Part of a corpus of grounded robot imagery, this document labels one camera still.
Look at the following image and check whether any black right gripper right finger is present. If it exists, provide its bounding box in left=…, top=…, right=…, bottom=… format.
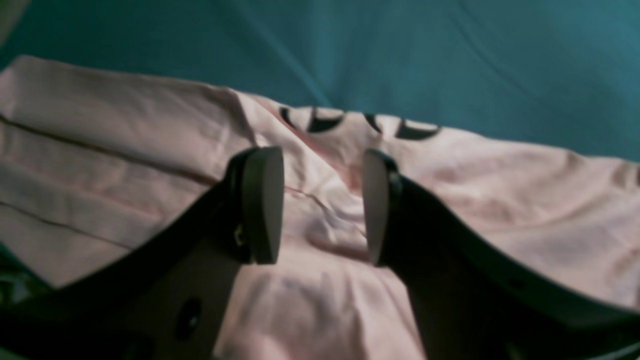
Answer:
left=363, top=149, right=640, bottom=360

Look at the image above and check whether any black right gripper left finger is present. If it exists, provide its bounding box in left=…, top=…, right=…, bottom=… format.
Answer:
left=1, top=146, right=285, bottom=360

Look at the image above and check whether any pink T-shirt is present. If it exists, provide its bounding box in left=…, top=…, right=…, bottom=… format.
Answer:
left=1, top=55, right=639, bottom=360

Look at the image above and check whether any teal table cloth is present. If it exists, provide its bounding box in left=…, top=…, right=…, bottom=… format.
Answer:
left=1, top=0, right=640, bottom=161

